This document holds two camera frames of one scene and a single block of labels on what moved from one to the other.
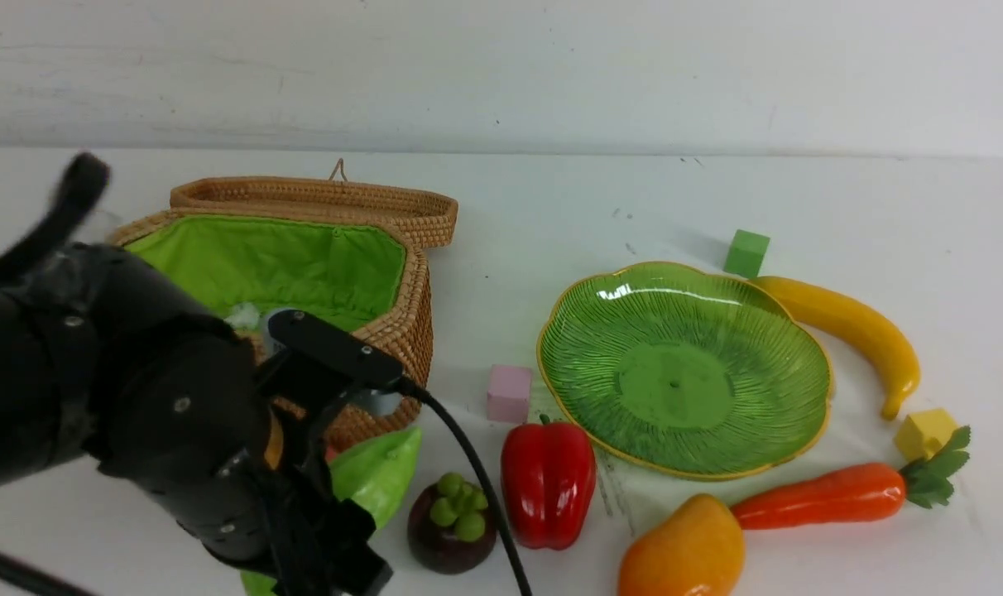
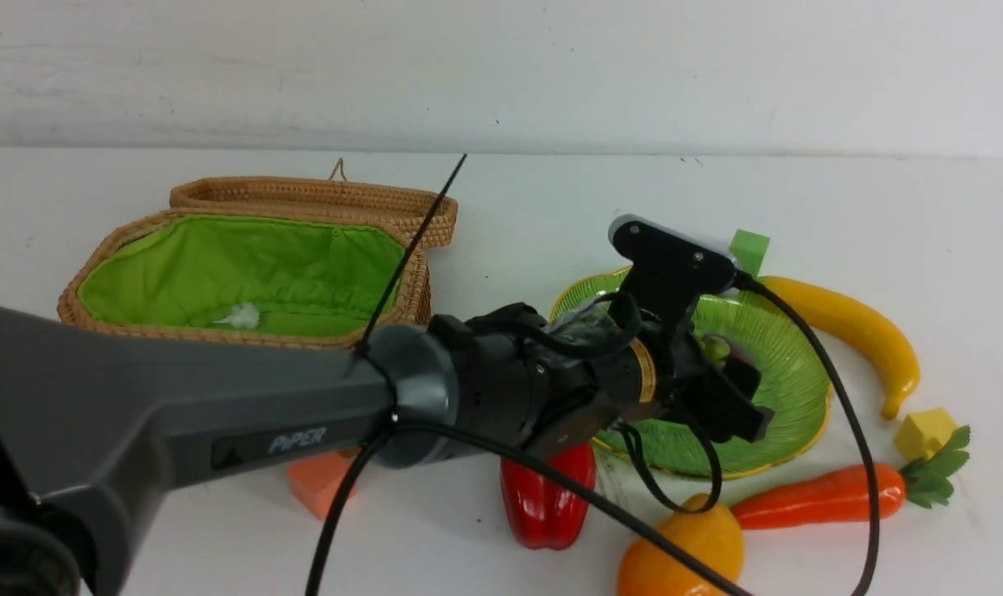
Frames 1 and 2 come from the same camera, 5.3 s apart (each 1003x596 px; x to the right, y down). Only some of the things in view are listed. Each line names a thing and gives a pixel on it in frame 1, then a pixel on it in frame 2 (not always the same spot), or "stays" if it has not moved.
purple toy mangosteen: [450, 527] to [717, 348]
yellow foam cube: [923, 432] stays
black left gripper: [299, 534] to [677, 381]
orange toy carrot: [861, 490] stays
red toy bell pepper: [549, 474] stays
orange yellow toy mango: [697, 549] stays
